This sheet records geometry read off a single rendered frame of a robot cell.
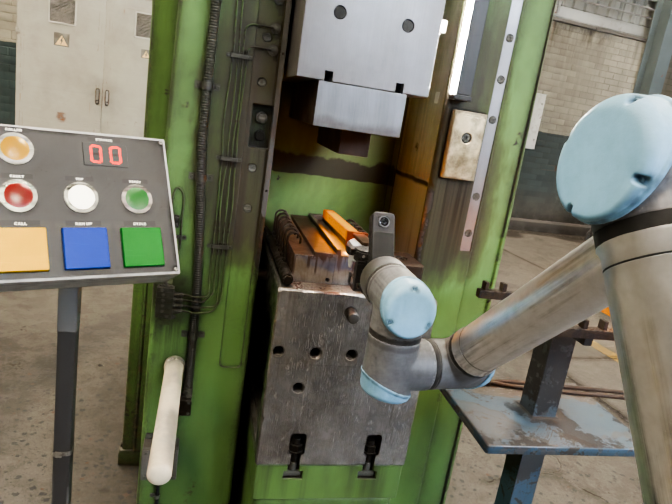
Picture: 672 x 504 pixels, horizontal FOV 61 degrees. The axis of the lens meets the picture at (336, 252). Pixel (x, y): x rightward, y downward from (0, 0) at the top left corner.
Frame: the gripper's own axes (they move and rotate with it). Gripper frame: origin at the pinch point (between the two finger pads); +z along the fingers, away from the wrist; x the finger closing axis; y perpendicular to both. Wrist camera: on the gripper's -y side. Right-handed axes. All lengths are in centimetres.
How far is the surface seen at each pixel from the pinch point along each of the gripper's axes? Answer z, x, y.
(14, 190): -13, -65, -6
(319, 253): 7.3, -6.8, 5.9
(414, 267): 7.3, 16.9, 7.2
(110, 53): 525, -139, -41
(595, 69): 648, 491, -129
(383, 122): 7.7, 3.2, -25.3
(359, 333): 1.1, 4.1, 22.5
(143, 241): -8.6, -43.9, 2.5
